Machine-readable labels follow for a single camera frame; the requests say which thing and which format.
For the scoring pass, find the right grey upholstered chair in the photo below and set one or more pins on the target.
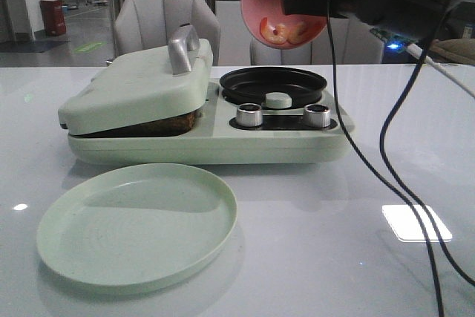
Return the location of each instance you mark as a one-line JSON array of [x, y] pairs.
[[353, 42]]

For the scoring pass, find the left grey upholstered chair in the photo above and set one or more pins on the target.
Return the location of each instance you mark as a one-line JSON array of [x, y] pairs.
[[145, 24]]

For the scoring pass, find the silver control knob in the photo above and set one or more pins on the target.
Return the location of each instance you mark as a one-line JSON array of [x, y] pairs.
[[316, 116], [249, 115]]

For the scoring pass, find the mint green breakfast maker base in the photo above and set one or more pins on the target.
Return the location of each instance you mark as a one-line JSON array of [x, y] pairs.
[[215, 140]]

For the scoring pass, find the mint green breakfast maker lid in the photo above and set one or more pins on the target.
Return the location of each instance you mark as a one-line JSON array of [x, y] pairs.
[[141, 87]]

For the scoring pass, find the red bin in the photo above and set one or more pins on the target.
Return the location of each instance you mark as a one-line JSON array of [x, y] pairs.
[[53, 18]]

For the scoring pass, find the right silver control knob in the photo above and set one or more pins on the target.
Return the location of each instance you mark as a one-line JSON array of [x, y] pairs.
[[316, 116]]

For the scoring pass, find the mint green round plate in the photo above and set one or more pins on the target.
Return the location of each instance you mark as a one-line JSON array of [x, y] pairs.
[[137, 229]]

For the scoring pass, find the white refrigerator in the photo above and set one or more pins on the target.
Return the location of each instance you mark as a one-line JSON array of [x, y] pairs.
[[235, 37]]

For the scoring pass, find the left silver control knob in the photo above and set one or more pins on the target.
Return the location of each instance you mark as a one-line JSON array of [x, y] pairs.
[[249, 115]]

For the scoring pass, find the white bread slice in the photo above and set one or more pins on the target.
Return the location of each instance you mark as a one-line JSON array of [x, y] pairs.
[[168, 127]]

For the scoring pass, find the black round frying pan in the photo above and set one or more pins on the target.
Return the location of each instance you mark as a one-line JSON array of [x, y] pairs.
[[252, 84]]

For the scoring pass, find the grey upholstered chair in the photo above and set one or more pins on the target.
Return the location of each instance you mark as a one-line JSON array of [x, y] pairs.
[[145, 24], [353, 42]]

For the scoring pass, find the green circuit board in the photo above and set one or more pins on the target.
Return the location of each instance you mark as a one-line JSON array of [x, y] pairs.
[[392, 42]]

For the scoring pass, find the orange shrimp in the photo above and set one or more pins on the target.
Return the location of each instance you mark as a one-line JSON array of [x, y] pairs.
[[298, 33], [274, 34]]

